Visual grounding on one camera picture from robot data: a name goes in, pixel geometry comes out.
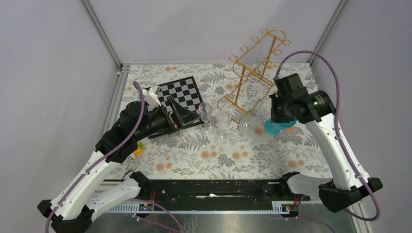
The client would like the teal wine glass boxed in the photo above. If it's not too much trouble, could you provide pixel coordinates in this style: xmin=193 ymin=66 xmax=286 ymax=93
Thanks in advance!
xmin=264 ymin=120 xmax=297 ymax=136

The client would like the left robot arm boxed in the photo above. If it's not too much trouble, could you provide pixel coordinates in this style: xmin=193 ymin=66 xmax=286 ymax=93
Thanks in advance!
xmin=38 ymin=96 xmax=199 ymax=233

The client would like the tall clear flute glass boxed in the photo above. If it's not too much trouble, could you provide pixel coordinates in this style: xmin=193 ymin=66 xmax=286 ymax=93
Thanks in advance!
xmin=198 ymin=102 xmax=212 ymax=136

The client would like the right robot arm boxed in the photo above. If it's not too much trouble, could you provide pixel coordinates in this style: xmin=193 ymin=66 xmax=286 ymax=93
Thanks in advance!
xmin=270 ymin=73 xmax=383 ymax=213

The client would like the short clear glass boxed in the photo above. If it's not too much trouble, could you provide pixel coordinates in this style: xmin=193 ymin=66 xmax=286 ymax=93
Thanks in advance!
xmin=216 ymin=110 xmax=231 ymax=139

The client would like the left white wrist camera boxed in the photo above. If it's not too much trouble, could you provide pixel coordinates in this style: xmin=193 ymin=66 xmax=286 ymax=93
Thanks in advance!
xmin=143 ymin=85 xmax=161 ymax=108

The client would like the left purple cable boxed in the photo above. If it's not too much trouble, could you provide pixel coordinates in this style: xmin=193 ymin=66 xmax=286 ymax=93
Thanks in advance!
xmin=44 ymin=81 xmax=145 ymax=233

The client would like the round clear wine glass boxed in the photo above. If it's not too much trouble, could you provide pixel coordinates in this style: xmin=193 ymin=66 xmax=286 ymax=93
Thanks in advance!
xmin=239 ymin=115 xmax=258 ymax=135

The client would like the floral table mat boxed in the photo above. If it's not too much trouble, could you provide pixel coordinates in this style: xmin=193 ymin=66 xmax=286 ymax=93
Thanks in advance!
xmin=108 ymin=63 xmax=331 ymax=180

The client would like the gold wire glass rack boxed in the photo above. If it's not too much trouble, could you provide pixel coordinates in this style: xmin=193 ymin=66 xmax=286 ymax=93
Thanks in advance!
xmin=217 ymin=28 xmax=291 ymax=124

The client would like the colourful toy block house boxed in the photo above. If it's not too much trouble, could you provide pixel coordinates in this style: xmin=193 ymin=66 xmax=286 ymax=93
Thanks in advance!
xmin=130 ymin=142 xmax=143 ymax=159

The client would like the black white chessboard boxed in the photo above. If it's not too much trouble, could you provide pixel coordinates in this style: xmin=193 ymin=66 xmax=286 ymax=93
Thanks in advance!
xmin=134 ymin=77 xmax=202 ymax=139

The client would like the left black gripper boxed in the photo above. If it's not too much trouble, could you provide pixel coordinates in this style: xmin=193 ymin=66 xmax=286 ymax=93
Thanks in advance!
xmin=135 ymin=96 xmax=201 ymax=141

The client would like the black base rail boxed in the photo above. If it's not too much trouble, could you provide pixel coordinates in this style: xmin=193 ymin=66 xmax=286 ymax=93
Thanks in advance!
xmin=106 ymin=178 xmax=309 ymax=213

